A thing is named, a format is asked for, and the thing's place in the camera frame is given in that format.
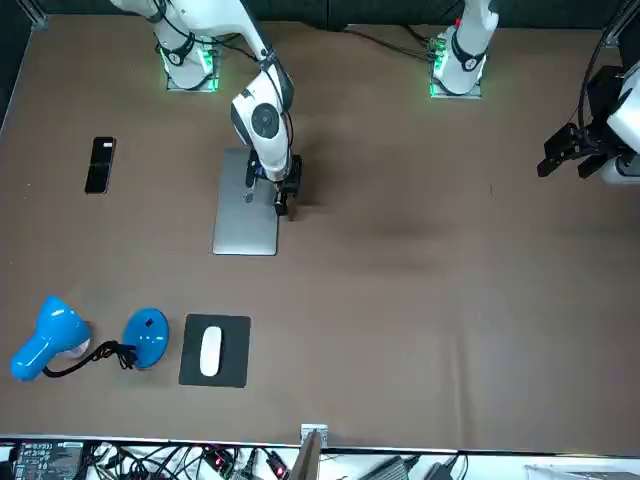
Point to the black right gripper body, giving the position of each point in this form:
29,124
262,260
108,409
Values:
291,175

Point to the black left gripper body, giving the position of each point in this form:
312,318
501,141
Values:
600,110

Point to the silver laptop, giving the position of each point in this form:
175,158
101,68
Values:
240,225

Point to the blue desk lamp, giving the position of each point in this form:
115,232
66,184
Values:
45,335

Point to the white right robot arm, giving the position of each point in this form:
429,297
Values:
265,135

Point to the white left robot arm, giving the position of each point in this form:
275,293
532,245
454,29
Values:
467,50

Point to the black mouse pad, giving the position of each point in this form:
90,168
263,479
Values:
235,350

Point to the white computer mouse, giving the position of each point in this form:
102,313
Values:
211,350

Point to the black folding phone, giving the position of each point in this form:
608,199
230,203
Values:
100,167

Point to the grey power adapter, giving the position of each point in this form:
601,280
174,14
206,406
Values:
395,467

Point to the black labelled power adapter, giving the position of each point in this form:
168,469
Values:
45,460

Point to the aluminium frame post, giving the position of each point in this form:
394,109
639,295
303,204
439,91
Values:
312,450
620,25
32,12

